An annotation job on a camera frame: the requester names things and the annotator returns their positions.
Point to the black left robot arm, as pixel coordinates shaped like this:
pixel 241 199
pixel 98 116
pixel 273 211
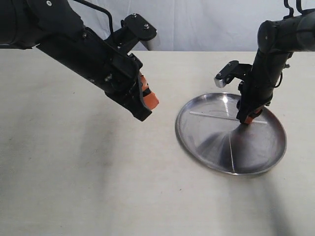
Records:
pixel 57 30

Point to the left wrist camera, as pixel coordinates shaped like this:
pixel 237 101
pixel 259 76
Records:
pixel 134 29

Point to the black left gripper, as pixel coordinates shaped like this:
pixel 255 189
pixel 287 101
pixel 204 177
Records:
pixel 121 80

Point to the white backdrop sheet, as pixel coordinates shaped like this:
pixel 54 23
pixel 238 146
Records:
pixel 200 25

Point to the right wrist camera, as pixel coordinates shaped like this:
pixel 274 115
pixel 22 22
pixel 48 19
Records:
pixel 232 70

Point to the clear plastic stick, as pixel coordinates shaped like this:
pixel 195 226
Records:
pixel 226 118

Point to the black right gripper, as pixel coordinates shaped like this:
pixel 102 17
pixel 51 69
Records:
pixel 253 99

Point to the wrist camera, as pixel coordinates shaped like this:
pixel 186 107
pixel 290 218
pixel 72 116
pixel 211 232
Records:
pixel 232 70
pixel 134 29

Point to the round stainless steel plate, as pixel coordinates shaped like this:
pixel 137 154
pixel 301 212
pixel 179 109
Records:
pixel 228 146

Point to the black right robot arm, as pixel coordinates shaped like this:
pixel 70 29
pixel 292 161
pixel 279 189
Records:
pixel 277 41

